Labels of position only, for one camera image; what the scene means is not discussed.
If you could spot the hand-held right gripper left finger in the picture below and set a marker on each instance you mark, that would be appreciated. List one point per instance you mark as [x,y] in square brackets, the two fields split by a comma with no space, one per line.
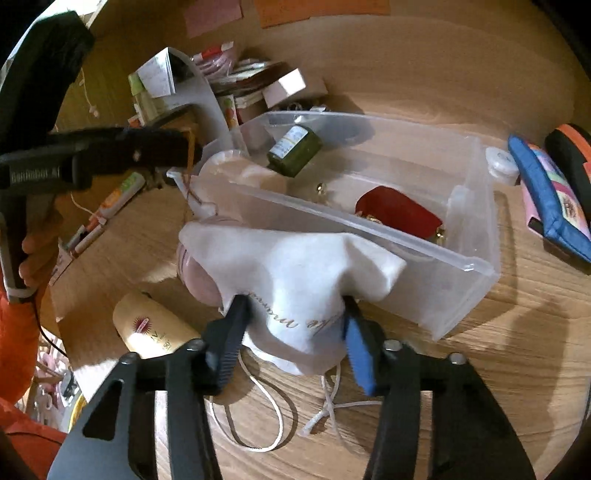
[233,332]

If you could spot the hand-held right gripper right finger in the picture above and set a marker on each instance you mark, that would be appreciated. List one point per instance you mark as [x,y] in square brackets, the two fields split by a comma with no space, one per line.
[362,360]

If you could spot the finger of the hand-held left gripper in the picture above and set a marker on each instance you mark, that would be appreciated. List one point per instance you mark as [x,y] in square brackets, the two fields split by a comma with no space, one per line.
[147,150]

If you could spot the pink round jar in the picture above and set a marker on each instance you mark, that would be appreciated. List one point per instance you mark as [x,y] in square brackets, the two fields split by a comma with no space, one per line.
[198,281]

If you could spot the cream plastic bottle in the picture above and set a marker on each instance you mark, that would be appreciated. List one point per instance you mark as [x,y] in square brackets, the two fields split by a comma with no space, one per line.
[147,323]

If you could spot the clear plastic storage bin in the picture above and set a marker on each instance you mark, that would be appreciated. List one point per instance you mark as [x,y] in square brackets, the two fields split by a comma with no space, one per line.
[323,230]

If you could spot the person's left forearm orange sleeve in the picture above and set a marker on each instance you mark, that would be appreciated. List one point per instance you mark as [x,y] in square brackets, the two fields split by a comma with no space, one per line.
[18,360]

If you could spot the wooden desktop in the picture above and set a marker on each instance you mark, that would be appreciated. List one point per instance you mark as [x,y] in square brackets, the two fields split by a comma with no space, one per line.
[461,369]

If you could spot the person's left hand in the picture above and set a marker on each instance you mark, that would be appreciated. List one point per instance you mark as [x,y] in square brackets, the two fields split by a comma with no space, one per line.
[39,258]

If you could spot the green and orange tube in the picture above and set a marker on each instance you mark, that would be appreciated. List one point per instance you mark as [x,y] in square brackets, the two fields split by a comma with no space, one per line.
[122,191]

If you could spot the tall light green tube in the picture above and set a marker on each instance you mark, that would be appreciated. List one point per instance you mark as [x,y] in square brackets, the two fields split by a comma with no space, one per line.
[138,94]

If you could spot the white printed paper sheets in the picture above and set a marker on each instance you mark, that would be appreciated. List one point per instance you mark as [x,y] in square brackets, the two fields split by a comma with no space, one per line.
[157,74]

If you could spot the fruit print box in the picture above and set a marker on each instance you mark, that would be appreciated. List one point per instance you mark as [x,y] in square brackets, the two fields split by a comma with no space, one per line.
[229,113]

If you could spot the white marker pen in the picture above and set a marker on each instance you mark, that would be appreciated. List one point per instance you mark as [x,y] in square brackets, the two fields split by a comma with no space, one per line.
[87,235]

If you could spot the pink and red packet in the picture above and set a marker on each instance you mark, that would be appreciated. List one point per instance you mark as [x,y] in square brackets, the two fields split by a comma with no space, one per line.
[214,57]

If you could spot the pile of small packets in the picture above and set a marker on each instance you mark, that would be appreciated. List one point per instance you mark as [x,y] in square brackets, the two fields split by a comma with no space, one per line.
[251,76]

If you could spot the dark green glass bottle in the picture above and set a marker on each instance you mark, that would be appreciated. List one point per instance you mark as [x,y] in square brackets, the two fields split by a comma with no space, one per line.
[295,150]

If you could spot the pink sticky note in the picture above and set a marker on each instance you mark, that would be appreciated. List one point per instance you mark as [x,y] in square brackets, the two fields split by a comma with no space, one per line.
[212,16]

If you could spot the red fabric pouch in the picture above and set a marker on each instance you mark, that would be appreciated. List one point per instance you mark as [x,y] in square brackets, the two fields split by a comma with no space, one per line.
[397,207]

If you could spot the small white box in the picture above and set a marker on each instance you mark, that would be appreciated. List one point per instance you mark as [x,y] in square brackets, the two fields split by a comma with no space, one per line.
[291,83]

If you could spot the small metal trinkets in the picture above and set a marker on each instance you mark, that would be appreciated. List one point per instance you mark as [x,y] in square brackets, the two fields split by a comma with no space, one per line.
[307,107]

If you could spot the small gold charm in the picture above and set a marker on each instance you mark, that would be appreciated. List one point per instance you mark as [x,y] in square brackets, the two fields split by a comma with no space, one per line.
[321,188]

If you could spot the pink printed cloth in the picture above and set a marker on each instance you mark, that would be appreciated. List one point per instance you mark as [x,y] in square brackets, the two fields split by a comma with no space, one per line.
[51,378]

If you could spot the orange sticky note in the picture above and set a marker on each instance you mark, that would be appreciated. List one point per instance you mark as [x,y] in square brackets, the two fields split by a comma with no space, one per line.
[318,11]

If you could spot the blue pencil case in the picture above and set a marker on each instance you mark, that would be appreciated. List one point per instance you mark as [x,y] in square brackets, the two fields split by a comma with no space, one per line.
[540,194]

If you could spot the black case with orange zipper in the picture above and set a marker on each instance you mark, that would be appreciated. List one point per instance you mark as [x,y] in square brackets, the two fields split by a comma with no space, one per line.
[568,152]

